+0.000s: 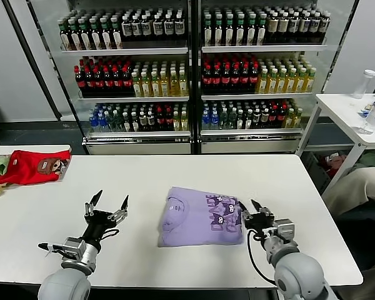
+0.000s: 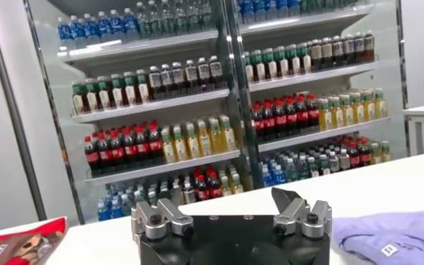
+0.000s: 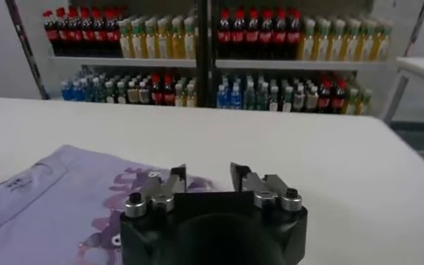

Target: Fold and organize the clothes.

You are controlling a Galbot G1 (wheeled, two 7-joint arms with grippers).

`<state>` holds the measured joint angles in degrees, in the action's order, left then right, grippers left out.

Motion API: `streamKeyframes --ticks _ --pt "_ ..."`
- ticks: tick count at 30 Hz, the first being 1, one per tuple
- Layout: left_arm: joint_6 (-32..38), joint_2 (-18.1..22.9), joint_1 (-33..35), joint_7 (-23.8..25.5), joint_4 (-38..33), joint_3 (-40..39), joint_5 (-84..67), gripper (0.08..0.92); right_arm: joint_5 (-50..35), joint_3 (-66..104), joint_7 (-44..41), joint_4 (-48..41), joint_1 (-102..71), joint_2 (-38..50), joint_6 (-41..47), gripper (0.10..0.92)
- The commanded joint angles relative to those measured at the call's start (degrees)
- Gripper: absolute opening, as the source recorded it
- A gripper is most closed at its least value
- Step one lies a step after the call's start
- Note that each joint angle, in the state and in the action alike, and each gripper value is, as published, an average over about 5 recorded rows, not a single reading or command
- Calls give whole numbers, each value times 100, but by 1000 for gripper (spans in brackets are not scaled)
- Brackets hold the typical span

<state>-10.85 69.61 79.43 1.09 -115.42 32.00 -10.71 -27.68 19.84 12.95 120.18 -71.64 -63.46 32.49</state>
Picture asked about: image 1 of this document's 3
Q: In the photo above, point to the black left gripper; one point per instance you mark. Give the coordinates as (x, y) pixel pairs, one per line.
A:
(98, 226)

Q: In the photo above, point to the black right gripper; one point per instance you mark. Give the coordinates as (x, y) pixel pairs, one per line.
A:
(259, 221)

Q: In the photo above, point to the purple t-shirt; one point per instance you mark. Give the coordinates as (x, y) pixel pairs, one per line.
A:
(190, 228)

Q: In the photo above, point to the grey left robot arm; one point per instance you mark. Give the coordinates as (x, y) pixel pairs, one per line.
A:
(65, 281)

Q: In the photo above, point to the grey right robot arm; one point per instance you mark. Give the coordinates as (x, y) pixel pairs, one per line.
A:
(297, 272)

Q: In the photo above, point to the dark storage bin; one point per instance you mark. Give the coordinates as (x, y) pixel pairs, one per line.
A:
(312, 168)

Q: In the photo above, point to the small blue water bottle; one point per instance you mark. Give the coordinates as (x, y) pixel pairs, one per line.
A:
(103, 123)
(205, 122)
(214, 122)
(95, 123)

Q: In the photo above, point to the small dark green bottle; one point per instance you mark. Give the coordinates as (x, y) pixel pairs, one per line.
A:
(112, 123)
(119, 123)

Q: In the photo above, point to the small dark bottle white cap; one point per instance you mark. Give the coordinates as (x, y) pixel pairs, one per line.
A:
(248, 120)
(240, 120)
(135, 123)
(126, 123)

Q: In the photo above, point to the red t-shirt bear print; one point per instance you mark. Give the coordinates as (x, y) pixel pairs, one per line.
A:
(25, 168)

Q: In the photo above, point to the small dark bottle white label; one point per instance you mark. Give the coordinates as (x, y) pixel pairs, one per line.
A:
(151, 122)
(143, 122)
(264, 119)
(256, 119)

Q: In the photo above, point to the red cloth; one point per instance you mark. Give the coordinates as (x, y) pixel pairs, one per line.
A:
(332, 164)

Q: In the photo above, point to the small clear green bottle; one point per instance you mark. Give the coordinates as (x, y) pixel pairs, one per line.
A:
(232, 120)
(224, 120)

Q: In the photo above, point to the small cola bottle red cap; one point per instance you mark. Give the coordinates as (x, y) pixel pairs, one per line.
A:
(169, 121)
(160, 121)
(272, 118)
(281, 118)

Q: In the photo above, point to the small pale yellow drink bottle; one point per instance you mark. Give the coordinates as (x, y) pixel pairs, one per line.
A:
(297, 119)
(184, 122)
(177, 122)
(289, 119)

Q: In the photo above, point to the beige trousers leg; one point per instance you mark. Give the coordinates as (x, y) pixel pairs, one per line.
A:
(356, 187)

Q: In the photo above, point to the yellow juice bottle green cap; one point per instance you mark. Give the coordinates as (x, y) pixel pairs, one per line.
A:
(263, 83)
(155, 87)
(182, 86)
(146, 87)
(137, 87)
(272, 83)
(164, 87)
(291, 83)
(281, 83)
(173, 86)
(309, 82)
(300, 82)

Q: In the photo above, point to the white side table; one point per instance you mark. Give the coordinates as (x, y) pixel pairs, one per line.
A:
(340, 109)

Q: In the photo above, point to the clear bottle grey lid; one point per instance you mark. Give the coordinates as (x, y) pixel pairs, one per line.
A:
(372, 120)

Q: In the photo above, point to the blue packet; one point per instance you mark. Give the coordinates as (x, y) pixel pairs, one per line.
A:
(366, 108)

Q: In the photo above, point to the glass beverage display cooler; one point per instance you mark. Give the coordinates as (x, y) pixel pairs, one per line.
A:
(134, 51)

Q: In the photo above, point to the black diagonal bar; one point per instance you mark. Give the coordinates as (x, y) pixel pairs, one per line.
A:
(34, 62)

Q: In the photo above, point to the white shelving unit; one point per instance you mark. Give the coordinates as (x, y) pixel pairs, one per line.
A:
(262, 48)

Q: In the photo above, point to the clear bottle white cap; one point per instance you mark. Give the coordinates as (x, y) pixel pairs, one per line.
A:
(362, 87)

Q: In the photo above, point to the dark tea bottle green cap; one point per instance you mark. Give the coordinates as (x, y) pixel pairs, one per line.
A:
(106, 36)
(96, 37)
(64, 37)
(85, 37)
(218, 32)
(75, 37)
(117, 36)
(229, 32)
(261, 32)
(240, 32)
(251, 32)
(208, 32)

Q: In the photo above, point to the dark bottle beige label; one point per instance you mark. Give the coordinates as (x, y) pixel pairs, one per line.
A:
(272, 28)
(282, 28)

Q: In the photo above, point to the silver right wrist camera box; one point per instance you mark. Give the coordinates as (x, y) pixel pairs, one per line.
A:
(284, 229)

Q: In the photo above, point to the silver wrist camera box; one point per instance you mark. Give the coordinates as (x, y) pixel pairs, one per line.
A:
(284, 229)
(73, 248)

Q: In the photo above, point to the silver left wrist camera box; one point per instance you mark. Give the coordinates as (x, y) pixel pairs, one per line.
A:
(73, 248)

